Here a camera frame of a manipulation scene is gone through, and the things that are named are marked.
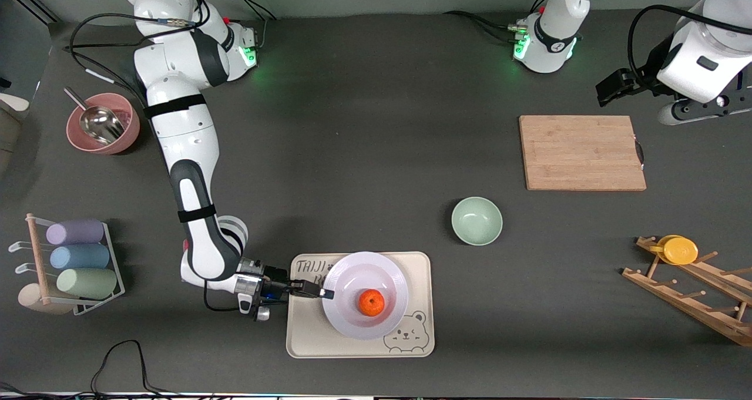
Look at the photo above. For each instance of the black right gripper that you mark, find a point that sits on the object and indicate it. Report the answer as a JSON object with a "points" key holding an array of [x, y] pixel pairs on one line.
{"points": [[277, 281]]}

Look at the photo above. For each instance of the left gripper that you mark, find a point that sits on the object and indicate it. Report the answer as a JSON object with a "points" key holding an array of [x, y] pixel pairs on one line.
{"points": [[641, 80]]}

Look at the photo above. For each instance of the white round plate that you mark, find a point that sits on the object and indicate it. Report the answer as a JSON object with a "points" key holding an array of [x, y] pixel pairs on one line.
{"points": [[352, 320]]}

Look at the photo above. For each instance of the orange fruit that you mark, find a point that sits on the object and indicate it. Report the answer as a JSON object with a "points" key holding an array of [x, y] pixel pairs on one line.
{"points": [[372, 303]]}

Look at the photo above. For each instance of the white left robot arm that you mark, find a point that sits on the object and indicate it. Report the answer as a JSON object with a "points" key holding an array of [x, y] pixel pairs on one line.
{"points": [[552, 41]]}

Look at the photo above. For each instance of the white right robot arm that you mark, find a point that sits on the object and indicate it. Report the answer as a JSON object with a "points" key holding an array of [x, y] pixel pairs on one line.
{"points": [[188, 147]]}

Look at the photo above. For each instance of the cream bear print tray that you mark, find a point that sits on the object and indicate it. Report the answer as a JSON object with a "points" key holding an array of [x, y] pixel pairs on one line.
{"points": [[305, 335]]}

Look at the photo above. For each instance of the wooden cutting board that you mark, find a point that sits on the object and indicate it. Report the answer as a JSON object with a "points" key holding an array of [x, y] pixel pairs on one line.
{"points": [[576, 153]]}

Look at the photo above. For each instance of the yellow cup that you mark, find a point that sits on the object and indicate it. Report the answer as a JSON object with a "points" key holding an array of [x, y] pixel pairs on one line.
{"points": [[680, 251]]}

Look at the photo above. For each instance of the pale green bowl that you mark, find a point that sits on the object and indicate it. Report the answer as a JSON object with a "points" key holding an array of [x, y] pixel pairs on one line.
{"points": [[477, 221]]}

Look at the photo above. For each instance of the green cup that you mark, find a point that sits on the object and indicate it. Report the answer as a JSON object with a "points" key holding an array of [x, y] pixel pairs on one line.
{"points": [[87, 283]]}

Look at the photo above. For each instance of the wooden peg drying rack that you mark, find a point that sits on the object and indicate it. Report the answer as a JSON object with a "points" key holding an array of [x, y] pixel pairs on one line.
{"points": [[693, 297]]}

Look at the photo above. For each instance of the blue cup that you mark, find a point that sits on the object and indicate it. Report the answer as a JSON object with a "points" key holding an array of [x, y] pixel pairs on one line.
{"points": [[79, 256]]}

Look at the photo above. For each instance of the pink bowl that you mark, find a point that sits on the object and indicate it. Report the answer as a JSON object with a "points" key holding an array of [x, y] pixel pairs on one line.
{"points": [[126, 138]]}

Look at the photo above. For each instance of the purple cup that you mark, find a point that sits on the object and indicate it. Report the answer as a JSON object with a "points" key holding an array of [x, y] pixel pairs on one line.
{"points": [[75, 232]]}

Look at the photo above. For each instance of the metal scoop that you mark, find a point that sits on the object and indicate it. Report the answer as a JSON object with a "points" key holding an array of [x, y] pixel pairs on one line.
{"points": [[103, 124]]}

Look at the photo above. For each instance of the beige cup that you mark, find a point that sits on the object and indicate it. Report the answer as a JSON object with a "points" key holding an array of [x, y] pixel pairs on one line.
{"points": [[29, 299]]}

